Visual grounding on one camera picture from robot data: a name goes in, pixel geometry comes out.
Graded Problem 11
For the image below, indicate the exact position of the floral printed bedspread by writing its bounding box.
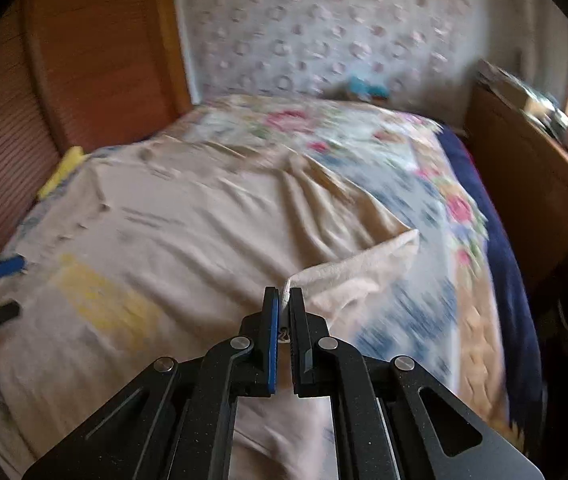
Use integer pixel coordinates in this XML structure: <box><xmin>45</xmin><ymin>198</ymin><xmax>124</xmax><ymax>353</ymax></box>
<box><xmin>0</xmin><ymin>94</ymin><xmax>515</xmax><ymax>436</ymax></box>

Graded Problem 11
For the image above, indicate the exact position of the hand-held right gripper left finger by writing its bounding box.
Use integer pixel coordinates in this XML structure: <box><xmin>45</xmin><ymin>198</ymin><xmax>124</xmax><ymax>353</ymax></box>
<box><xmin>23</xmin><ymin>286</ymin><xmax>281</xmax><ymax>480</ymax></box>

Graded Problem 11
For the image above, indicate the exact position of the pile of papers and boxes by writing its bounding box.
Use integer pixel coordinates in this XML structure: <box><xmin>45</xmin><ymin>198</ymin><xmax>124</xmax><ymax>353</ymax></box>
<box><xmin>476</xmin><ymin>59</ymin><xmax>568</xmax><ymax>183</ymax></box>

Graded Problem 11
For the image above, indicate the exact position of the box with blue cloth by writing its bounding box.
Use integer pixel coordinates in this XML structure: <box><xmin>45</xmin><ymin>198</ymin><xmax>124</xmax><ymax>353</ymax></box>
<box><xmin>345</xmin><ymin>76</ymin><xmax>391</xmax><ymax>102</ymax></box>

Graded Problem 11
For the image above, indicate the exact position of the beige garment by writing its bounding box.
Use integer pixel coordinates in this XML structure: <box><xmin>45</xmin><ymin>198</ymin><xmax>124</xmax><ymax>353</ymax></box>
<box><xmin>0</xmin><ymin>142</ymin><xmax>422</xmax><ymax>480</ymax></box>

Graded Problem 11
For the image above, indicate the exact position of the circle patterned sheer curtain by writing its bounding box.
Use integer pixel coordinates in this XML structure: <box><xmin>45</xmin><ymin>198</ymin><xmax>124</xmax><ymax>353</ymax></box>
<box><xmin>171</xmin><ymin>0</ymin><xmax>532</xmax><ymax>111</ymax></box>

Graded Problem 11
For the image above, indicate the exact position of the wooden wardrobe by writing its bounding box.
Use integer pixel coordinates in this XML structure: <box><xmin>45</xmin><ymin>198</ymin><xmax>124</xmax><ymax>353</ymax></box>
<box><xmin>0</xmin><ymin>0</ymin><xmax>196</xmax><ymax>273</ymax></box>

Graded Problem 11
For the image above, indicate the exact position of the yellow plush toy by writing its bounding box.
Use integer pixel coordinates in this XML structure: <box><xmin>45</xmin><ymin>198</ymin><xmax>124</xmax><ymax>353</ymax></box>
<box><xmin>38</xmin><ymin>146</ymin><xmax>88</xmax><ymax>200</ymax></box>

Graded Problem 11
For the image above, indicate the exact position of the navy blue bed sheet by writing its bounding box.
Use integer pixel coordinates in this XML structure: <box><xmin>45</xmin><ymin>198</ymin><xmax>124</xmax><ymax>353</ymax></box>
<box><xmin>436</xmin><ymin>122</ymin><xmax>547</xmax><ymax>443</ymax></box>

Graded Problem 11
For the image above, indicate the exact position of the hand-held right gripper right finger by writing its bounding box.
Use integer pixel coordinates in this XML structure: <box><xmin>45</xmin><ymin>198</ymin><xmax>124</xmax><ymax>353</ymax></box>
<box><xmin>288</xmin><ymin>286</ymin><xmax>546</xmax><ymax>480</ymax></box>

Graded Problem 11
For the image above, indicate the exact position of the wooden dresser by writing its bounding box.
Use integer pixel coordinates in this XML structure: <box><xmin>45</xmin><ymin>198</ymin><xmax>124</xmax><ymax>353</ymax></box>
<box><xmin>464</xmin><ymin>82</ymin><xmax>568</xmax><ymax>321</ymax></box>

